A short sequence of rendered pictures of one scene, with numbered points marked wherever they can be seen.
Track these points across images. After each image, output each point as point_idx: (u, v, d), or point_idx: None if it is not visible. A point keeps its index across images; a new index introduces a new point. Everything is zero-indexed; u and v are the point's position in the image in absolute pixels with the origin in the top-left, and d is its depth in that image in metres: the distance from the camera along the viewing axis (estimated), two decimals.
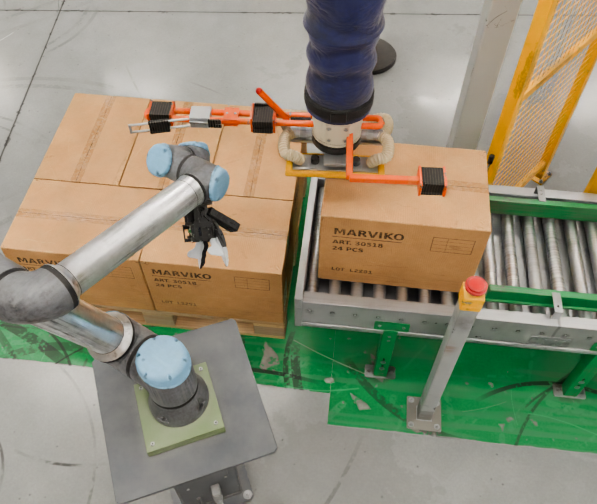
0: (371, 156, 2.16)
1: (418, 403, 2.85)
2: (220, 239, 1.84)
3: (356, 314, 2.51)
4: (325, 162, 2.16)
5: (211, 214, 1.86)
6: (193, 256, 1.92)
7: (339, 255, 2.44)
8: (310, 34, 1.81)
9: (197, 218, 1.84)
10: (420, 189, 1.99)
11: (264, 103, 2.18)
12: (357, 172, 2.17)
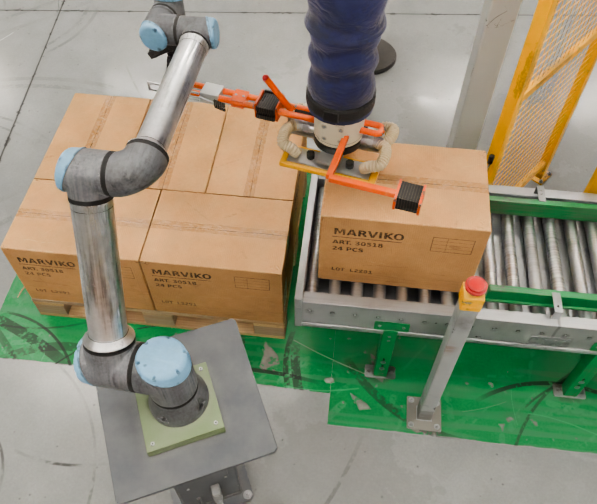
0: (364, 162, 2.14)
1: (418, 403, 2.85)
2: None
3: (356, 314, 2.51)
4: (318, 159, 2.17)
5: None
6: None
7: (339, 255, 2.44)
8: (312, 34, 1.81)
9: None
10: (395, 203, 1.96)
11: (273, 91, 2.22)
12: (348, 175, 2.16)
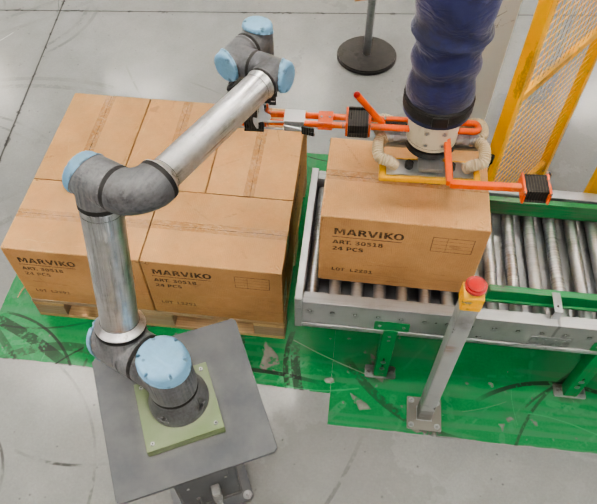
0: (467, 162, 2.12)
1: (418, 403, 2.85)
2: None
3: (356, 314, 2.51)
4: (420, 167, 2.13)
5: None
6: (264, 119, 2.12)
7: (339, 255, 2.44)
8: (420, 42, 1.79)
9: None
10: (523, 196, 1.95)
11: (358, 107, 2.16)
12: (452, 178, 2.14)
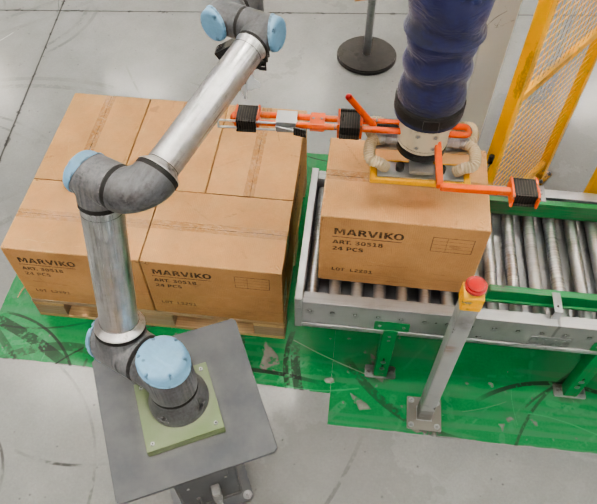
0: (457, 165, 2.14)
1: (418, 403, 2.85)
2: None
3: (356, 314, 2.51)
4: (411, 170, 2.15)
5: None
6: (253, 87, 1.99)
7: (339, 255, 2.44)
8: (413, 41, 1.79)
9: None
10: (512, 200, 1.97)
11: (350, 109, 2.17)
12: (442, 181, 2.16)
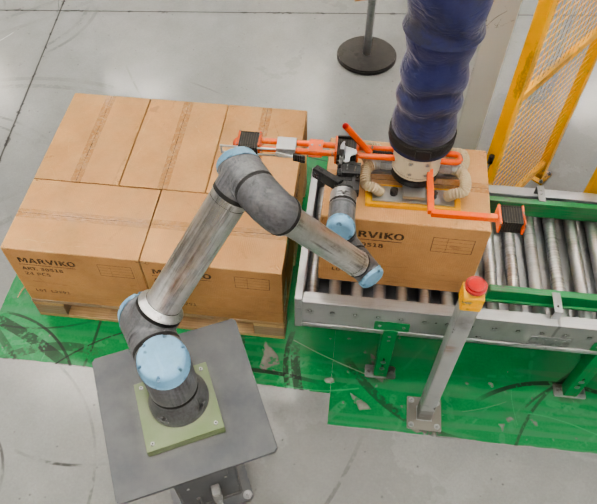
0: (448, 191, 2.25)
1: (418, 403, 2.85)
2: (342, 155, 2.20)
3: (356, 314, 2.51)
4: (404, 195, 2.26)
5: (340, 178, 2.16)
6: None
7: None
8: (412, 40, 1.80)
9: (353, 179, 2.17)
10: (499, 226, 2.08)
11: (347, 136, 2.28)
12: (434, 205, 2.27)
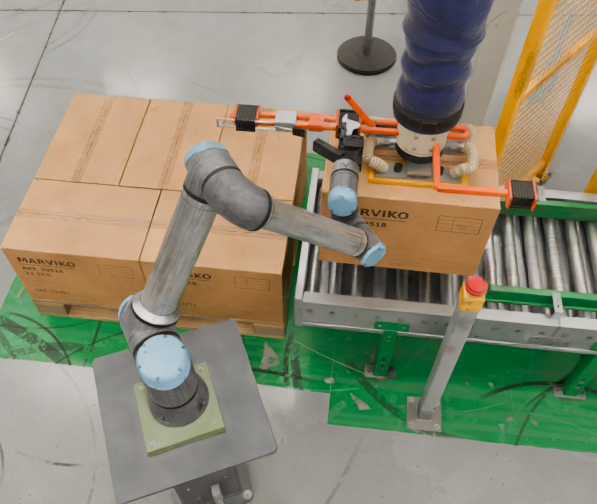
0: (455, 166, 2.15)
1: (418, 403, 2.85)
2: (344, 127, 2.10)
3: (356, 314, 2.51)
4: (409, 170, 2.16)
5: (342, 151, 2.06)
6: None
7: None
8: (412, 40, 1.80)
9: (355, 152, 2.07)
10: (509, 202, 1.98)
11: (349, 109, 2.18)
12: (440, 182, 2.17)
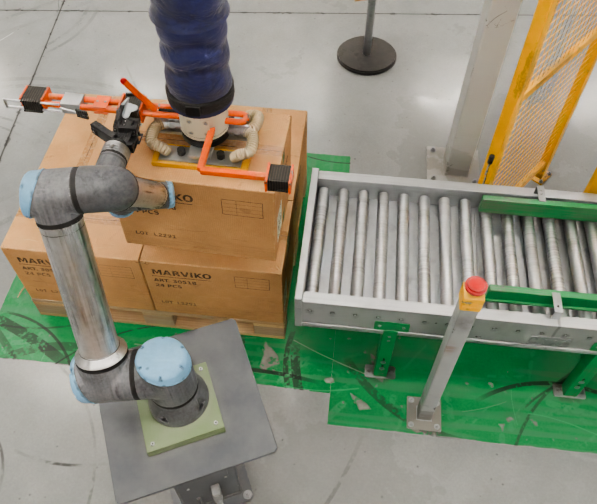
0: (234, 151, 2.21)
1: (418, 403, 2.85)
2: (121, 110, 2.15)
3: (356, 314, 2.51)
4: (189, 154, 2.21)
5: (114, 133, 2.11)
6: None
7: (138, 217, 2.39)
8: (152, 22, 1.84)
9: (128, 134, 2.12)
10: (267, 185, 2.03)
11: (134, 93, 2.23)
12: (220, 166, 2.22)
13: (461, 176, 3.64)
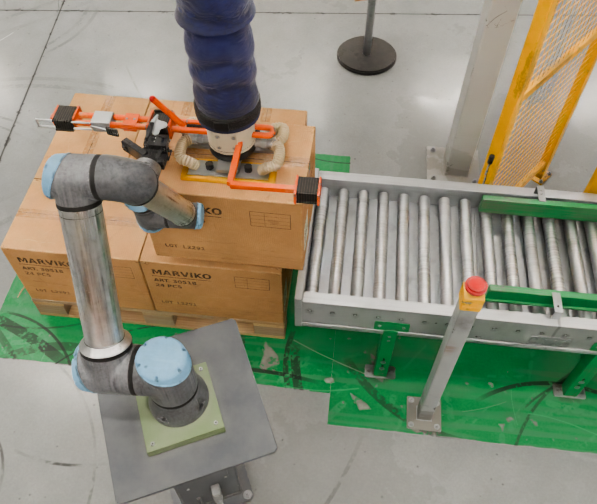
0: (261, 164, 2.25)
1: (418, 403, 2.85)
2: (151, 127, 2.20)
3: (356, 314, 2.51)
4: (217, 168, 2.25)
5: (145, 150, 2.16)
6: None
7: (168, 230, 2.44)
8: (179, 25, 1.84)
9: (159, 151, 2.17)
10: (296, 197, 2.07)
11: (162, 110, 2.28)
12: (248, 179, 2.26)
13: (461, 176, 3.64)
